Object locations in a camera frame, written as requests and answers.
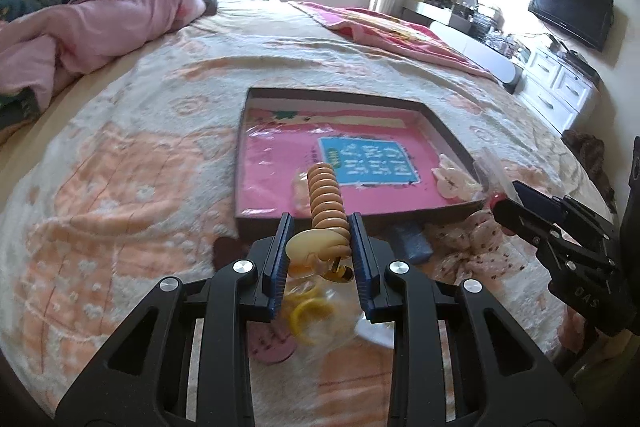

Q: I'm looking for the bag of yellow hair ties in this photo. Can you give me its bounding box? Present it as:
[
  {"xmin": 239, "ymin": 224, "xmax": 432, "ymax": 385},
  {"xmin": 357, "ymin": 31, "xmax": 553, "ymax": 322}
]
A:
[{"xmin": 282, "ymin": 274, "xmax": 393, "ymax": 349}]

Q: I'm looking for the dusty pink fluffy hair tie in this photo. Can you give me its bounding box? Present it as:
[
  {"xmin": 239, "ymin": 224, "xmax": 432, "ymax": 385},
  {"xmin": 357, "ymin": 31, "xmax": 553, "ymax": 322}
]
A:
[{"xmin": 247, "ymin": 323, "xmax": 297, "ymax": 366}]

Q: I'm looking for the small blue box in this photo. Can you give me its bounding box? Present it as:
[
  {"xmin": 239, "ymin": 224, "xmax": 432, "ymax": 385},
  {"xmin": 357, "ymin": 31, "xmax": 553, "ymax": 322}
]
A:
[{"xmin": 391, "ymin": 222, "xmax": 434, "ymax": 264}]

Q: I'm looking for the pink card with blue label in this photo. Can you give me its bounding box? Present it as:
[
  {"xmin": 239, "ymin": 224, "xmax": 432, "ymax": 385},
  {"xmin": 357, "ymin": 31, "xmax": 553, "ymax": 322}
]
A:
[{"xmin": 241, "ymin": 107, "xmax": 453, "ymax": 215}]

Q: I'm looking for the white low bench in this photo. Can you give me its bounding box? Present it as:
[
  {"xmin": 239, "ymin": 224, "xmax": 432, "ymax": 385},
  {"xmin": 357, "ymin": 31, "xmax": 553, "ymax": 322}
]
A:
[{"xmin": 401, "ymin": 0, "xmax": 526, "ymax": 96}]

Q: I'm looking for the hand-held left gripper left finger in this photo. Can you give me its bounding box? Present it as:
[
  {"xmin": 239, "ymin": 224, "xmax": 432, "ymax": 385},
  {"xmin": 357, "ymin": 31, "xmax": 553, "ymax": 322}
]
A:
[{"xmin": 52, "ymin": 212, "xmax": 296, "ymax": 427}]

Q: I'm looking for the pink printed blanket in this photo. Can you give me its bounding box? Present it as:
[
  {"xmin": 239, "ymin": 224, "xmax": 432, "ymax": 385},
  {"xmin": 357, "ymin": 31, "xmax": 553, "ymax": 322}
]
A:
[{"xmin": 289, "ymin": 0, "xmax": 502, "ymax": 82}]

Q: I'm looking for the pink quilt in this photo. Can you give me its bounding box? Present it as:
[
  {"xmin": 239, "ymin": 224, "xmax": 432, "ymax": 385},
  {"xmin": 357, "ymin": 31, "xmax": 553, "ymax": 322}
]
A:
[{"xmin": 0, "ymin": 0, "xmax": 219, "ymax": 142}]

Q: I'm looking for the orange spiral hair clip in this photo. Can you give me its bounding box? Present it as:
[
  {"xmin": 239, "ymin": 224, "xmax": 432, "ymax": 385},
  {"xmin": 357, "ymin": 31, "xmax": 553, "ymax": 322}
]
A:
[{"xmin": 285, "ymin": 163, "xmax": 357, "ymax": 283}]

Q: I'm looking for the white drawer cabinet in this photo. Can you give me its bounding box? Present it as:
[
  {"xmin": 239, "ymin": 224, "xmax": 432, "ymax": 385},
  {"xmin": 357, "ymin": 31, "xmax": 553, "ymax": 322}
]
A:
[{"xmin": 519, "ymin": 41, "xmax": 602, "ymax": 134}]

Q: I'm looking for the shallow cardboard box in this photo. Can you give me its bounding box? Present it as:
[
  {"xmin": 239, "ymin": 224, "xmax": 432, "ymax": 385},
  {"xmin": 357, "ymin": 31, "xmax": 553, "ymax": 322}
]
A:
[{"xmin": 234, "ymin": 87, "xmax": 487, "ymax": 242}]

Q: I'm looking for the brown fuzzy cloth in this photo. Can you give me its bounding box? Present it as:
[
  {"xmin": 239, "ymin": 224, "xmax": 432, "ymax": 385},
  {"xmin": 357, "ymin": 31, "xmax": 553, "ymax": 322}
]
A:
[{"xmin": 561, "ymin": 128, "xmax": 620, "ymax": 204}]

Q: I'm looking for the black flat television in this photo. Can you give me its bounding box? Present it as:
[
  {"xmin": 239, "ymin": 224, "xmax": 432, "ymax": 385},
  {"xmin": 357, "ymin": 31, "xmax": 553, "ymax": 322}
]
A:
[{"xmin": 528, "ymin": 0, "xmax": 615, "ymax": 53}]

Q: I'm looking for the bag of white flower clips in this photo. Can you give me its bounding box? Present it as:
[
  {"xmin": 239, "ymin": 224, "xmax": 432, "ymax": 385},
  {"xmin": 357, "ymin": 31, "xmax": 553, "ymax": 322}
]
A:
[{"xmin": 431, "ymin": 154, "xmax": 485, "ymax": 204}]

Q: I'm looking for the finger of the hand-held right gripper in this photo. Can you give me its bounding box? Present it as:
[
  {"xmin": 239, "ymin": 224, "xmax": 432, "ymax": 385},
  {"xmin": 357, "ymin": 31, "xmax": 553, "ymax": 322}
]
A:
[
  {"xmin": 512, "ymin": 179, "xmax": 571, "ymax": 228},
  {"xmin": 491, "ymin": 196, "xmax": 563, "ymax": 255}
]

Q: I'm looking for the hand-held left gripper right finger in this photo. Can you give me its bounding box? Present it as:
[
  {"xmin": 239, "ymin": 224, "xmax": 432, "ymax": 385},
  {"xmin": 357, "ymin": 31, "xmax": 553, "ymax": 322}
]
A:
[{"xmin": 347, "ymin": 211, "xmax": 586, "ymax": 427}]

